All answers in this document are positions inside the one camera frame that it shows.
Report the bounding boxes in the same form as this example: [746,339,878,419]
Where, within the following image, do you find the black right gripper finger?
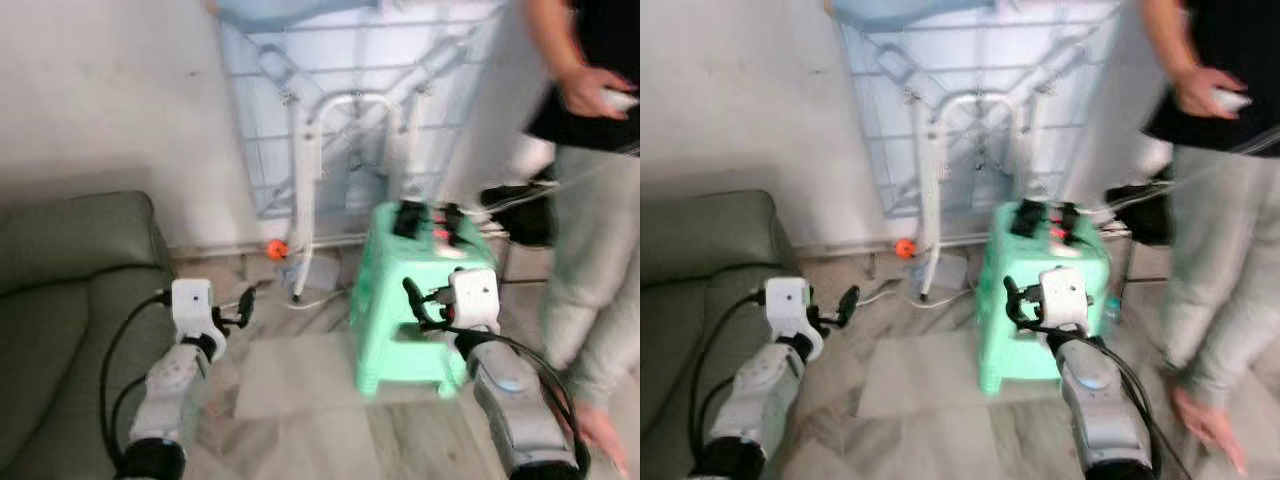
[1003,277,1029,329]
[403,278,431,331]

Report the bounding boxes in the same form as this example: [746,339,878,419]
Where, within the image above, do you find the grey-green leather sofa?
[640,190,801,480]
[0,190,176,480]

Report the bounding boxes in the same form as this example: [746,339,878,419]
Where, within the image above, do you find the person right hand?
[1172,65,1241,119]
[558,65,631,121]

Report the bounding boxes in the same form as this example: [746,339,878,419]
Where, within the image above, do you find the mint plastic stool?
[350,200,501,401]
[975,200,1113,396]

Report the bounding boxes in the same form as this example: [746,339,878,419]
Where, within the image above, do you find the grey floor box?
[920,252,969,293]
[280,255,336,296]

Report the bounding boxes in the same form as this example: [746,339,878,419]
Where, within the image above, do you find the black box with red light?
[1050,203,1081,246]
[440,205,471,246]

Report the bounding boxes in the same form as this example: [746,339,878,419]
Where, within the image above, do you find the black bag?
[1103,180,1171,246]
[478,180,556,248]

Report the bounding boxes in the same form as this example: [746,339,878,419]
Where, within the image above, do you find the person in grey trousers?
[1140,0,1280,479]
[525,0,641,479]

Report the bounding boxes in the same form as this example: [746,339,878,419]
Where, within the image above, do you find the folded white metal-leg table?
[215,0,511,303]
[830,0,1131,301]

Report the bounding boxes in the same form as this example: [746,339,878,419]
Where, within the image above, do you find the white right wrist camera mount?
[450,268,501,333]
[1040,266,1091,331]

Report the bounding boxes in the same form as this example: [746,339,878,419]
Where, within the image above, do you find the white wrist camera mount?
[1040,266,1091,331]
[170,278,223,341]
[450,268,501,333]
[765,277,816,336]

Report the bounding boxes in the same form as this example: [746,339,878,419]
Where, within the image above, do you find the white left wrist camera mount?
[170,278,223,341]
[765,277,816,336]

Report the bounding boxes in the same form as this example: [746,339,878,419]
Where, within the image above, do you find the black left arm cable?
[688,290,769,456]
[98,290,173,456]

